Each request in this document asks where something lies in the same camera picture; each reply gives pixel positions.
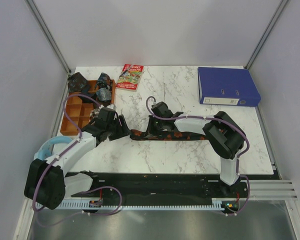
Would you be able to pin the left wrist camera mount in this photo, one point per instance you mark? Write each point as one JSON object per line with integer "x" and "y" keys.
{"x": 111, "y": 106}

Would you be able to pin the black tie orange flowers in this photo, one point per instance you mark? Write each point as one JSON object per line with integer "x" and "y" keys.
{"x": 137, "y": 135}

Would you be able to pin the dark navy tie in tray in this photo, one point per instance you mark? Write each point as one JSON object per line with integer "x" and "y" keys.
{"x": 86, "y": 96}

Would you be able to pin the right aluminium frame post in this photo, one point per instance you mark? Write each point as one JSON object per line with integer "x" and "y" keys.
{"x": 267, "y": 32}

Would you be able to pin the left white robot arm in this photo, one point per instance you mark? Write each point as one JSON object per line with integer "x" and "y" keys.
{"x": 47, "y": 182}

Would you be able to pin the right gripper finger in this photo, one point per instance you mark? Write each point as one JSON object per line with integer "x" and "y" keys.
{"x": 167, "y": 128}
{"x": 151, "y": 127}

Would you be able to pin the rolled grey blue tie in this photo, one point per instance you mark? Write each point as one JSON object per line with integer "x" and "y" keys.
{"x": 104, "y": 95}

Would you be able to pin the left aluminium frame post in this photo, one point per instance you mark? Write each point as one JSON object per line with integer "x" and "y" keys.
{"x": 48, "y": 35}

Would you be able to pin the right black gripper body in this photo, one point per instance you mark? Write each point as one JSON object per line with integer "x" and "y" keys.
{"x": 159, "y": 125}

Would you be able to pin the white slotted cable duct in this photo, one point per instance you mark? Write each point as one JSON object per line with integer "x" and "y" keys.
{"x": 94, "y": 205}

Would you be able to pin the aluminium extrusion rail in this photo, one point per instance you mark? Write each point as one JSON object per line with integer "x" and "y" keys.
{"x": 258, "y": 189}

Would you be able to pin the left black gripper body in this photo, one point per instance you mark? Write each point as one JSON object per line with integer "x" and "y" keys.
{"x": 114, "y": 127}

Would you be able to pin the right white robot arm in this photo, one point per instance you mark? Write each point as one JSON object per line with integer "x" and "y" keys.
{"x": 227, "y": 139}

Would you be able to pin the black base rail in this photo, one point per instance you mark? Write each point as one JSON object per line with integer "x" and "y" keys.
{"x": 162, "y": 189}

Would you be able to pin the wooden compartment tray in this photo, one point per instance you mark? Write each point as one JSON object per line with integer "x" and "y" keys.
{"x": 79, "y": 108}

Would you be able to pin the rolled teal patterned tie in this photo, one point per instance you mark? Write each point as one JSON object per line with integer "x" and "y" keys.
{"x": 104, "y": 81}

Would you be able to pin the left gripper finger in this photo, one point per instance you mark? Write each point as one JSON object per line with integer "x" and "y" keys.
{"x": 115, "y": 136}
{"x": 124, "y": 129}

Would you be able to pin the dark blue patterned tie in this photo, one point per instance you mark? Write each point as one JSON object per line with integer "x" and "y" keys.
{"x": 76, "y": 82}

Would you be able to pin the red paperback book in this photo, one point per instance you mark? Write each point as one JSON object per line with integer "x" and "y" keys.
{"x": 130, "y": 77}

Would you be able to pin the blue ring binder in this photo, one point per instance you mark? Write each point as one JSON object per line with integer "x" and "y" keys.
{"x": 227, "y": 86}

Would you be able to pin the aluminium frame post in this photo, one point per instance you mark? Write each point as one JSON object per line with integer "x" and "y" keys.
{"x": 267, "y": 32}
{"x": 48, "y": 35}

